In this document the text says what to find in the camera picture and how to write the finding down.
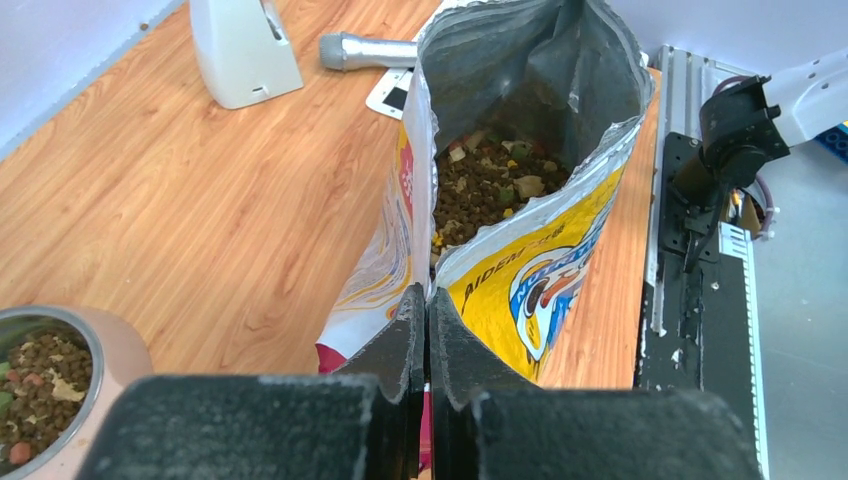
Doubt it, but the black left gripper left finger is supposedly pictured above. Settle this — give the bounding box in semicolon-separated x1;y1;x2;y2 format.
78;284;426;479

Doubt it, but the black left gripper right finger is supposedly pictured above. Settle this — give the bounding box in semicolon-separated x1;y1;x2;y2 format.
428;289;761;479

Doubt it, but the pet food bag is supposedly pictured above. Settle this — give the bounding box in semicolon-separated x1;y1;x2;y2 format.
316;1;653;380

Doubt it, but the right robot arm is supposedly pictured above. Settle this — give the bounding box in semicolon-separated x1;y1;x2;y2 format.
672;48;847;208

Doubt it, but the pink double bowl stand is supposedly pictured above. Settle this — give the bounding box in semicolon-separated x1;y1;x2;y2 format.
1;305;153;479

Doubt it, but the steel bowl near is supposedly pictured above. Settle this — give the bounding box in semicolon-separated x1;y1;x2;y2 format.
1;307;104;479

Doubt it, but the checkerboard mat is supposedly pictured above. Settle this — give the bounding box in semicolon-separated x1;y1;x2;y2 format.
365;68;414;120

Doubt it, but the white metronome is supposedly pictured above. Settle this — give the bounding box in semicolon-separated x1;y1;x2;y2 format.
188;0;304;110

